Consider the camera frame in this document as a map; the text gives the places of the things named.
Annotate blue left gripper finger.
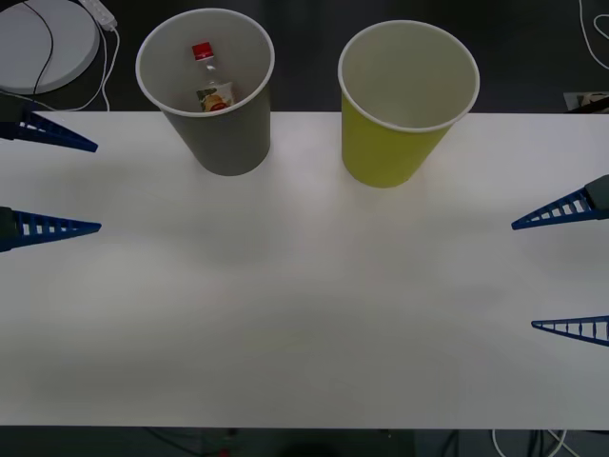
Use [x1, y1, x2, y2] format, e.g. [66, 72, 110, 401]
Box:
[0, 206, 103, 254]
[0, 91, 100, 153]

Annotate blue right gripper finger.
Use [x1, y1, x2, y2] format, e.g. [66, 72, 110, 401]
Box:
[511, 173, 609, 231]
[530, 315, 609, 348]

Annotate clear bottle with red cap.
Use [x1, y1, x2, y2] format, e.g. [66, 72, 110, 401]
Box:
[191, 41, 235, 113]

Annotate white round floor base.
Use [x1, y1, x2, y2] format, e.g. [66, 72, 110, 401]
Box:
[0, 0, 102, 95]

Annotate grey floor plate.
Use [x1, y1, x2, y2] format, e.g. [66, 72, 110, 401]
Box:
[563, 90, 609, 114]

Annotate white power strip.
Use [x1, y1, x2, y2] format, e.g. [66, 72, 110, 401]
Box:
[78, 0, 119, 30]

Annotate grey plastic waste bin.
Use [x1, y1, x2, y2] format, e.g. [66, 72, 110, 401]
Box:
[135, 10, 276, 177]

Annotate yellow-green plastic waste bin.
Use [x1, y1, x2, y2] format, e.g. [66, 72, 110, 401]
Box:
[337, 19, 481, 189]

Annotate thin black cable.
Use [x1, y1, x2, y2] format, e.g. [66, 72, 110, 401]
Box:
[21, 0, 54, 96]

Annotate white power strip cable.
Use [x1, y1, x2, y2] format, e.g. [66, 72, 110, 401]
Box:
[0, 26, 123, 113]

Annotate white cable under table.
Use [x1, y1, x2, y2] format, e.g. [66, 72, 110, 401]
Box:
[491, 427, 580, 457]

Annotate looped white cable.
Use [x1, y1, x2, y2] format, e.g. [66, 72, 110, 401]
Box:
[579, 0, 609, 70]

